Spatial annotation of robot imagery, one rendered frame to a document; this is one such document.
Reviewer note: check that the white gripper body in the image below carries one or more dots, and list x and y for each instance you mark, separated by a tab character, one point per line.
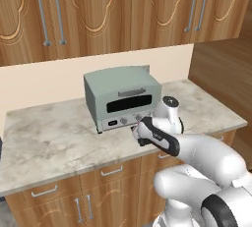
136	132

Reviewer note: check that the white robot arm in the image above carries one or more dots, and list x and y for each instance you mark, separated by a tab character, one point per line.
203	158

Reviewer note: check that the wooden drawer front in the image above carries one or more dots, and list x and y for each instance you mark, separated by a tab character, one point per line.
149	158
131	168
228	137
62	185

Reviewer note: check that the pale green toaster oven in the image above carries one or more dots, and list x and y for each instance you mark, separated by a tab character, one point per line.
108	90

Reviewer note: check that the wooden base cupboard door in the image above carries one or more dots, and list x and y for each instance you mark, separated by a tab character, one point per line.
147	198
49	213
114	204

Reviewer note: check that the tall wooden side panel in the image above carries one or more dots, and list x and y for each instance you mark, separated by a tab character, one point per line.
223	73

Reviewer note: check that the wooden wall cupboard door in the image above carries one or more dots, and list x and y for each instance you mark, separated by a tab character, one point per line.
19	14
95	11
164	8
226	5

